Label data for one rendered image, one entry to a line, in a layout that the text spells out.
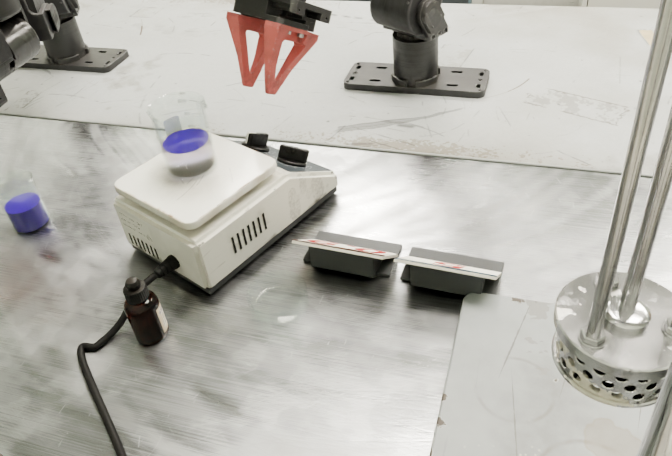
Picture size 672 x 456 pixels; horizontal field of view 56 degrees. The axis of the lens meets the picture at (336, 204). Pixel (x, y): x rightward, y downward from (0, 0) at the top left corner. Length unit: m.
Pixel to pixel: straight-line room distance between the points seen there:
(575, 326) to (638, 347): 0.03
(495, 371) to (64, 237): 0.48
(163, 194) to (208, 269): 0.08
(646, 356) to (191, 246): 0.38
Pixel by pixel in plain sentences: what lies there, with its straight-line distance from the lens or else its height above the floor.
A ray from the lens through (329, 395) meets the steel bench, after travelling 0.53.
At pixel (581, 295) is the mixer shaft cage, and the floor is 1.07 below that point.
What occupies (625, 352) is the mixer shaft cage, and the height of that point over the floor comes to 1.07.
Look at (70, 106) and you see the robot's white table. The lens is 1.04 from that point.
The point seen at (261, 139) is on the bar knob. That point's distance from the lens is 0.73.
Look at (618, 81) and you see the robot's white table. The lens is 0.95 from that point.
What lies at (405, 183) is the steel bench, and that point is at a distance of 0.73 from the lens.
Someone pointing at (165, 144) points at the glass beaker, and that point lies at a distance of 0.61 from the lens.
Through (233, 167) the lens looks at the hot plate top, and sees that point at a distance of 0.63.
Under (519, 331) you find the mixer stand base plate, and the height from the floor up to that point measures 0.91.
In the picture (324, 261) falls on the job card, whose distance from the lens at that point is 0.61.
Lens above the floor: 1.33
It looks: 38 degrees down
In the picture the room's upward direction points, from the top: 7 degrees counter-clockwise
